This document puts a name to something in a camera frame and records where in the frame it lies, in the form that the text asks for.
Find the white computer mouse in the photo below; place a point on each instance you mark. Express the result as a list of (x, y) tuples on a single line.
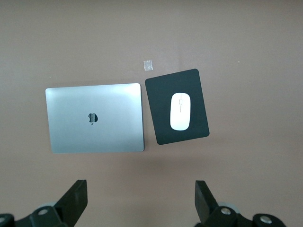
[(180, 118)]

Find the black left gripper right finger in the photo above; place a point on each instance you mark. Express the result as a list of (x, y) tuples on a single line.
[(204, 205)]

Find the small clear tape piece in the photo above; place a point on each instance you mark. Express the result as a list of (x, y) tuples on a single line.
[(148, 65)]

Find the black mouse pad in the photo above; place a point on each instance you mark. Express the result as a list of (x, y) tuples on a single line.
[(161, 94)]

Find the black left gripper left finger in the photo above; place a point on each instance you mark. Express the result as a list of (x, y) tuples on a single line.
[(71, 203)]

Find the silver closed laptop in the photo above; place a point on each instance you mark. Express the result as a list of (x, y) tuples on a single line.
[(94, 137)]

